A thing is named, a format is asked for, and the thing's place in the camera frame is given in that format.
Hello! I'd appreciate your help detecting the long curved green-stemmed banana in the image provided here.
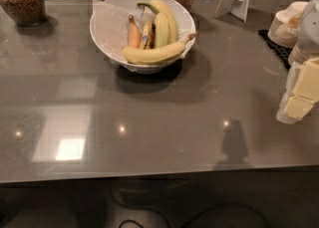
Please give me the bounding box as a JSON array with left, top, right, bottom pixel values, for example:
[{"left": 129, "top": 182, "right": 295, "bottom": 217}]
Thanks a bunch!
[{"left": 137, "top": 0, "right": 178, "bottom": 44}]

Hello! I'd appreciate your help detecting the left glass jar of grains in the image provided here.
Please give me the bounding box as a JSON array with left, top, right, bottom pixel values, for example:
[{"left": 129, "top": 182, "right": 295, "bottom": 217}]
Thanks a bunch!
[{"left": 0, "top": 0, "right": 47, "bottom": 27}]

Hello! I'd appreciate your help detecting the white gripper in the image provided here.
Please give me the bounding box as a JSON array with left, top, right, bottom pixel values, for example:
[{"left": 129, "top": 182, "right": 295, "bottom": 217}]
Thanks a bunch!
[{"left": 276, "top": 58, "right": 319, "bottom": 124}]

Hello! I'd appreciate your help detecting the white ceramic bowl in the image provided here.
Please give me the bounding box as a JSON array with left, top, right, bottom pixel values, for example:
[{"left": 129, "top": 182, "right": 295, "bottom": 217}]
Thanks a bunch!
[{"left": 89, "top": 0, "right": 197, "bottom": 75}]

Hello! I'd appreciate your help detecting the short yellow-green banana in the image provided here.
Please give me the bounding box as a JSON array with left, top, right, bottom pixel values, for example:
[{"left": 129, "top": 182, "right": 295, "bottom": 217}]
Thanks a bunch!
[{"left": 155, "top": 13, "right": 169, "bottom": 48}]

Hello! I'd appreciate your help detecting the black rubber mat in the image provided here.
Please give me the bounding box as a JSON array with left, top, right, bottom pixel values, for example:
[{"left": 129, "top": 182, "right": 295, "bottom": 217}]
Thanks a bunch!
[{"left": 258, "top": 30, "right": 291, "bottom": 70}]

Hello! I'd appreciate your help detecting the stack of white paper bowls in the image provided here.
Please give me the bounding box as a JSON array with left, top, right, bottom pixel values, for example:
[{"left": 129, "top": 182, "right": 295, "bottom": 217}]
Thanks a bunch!
[{"left": 267, "top": 1, "right": 307, "bottom": 49}]

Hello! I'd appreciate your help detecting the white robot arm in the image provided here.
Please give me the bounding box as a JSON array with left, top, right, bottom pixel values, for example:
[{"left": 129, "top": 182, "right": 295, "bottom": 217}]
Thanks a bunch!
[{"left": 276, "top": 0, "right": 319, "bottom": 124}]

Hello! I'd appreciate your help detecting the small orange banana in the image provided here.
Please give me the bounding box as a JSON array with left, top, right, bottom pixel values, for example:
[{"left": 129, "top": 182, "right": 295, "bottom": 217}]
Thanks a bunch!
[{"left": 129, "top": 15, "right": 142, "bottom": 48}]

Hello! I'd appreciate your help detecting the white paper liner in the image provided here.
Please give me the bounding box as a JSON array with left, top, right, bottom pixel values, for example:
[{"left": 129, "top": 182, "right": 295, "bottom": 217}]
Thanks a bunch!
[{"left": 91, "top": 0, "right": 195, "bottom": 65}]

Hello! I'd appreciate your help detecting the large front yellow banana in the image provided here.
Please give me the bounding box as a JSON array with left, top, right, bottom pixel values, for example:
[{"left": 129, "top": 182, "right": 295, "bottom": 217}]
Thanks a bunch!
[{"left": 122, "top": 33, "right": 196, "bottom": 65}]

